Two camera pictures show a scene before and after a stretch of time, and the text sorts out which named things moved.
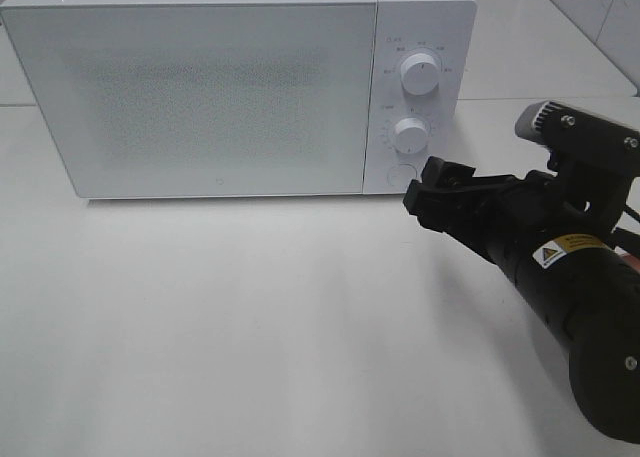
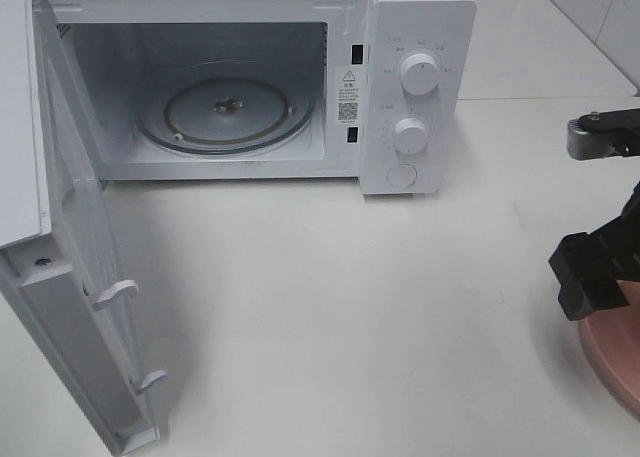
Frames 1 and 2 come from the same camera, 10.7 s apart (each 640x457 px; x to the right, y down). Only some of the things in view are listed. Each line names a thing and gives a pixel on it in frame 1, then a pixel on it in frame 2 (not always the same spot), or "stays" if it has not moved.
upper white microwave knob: [420, 73] stays
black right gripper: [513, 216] -> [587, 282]
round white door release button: [401, 175] stays
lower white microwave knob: [410, 135] stays
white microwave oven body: [239, 87] stays
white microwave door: [203, 99] -> [58, 254]
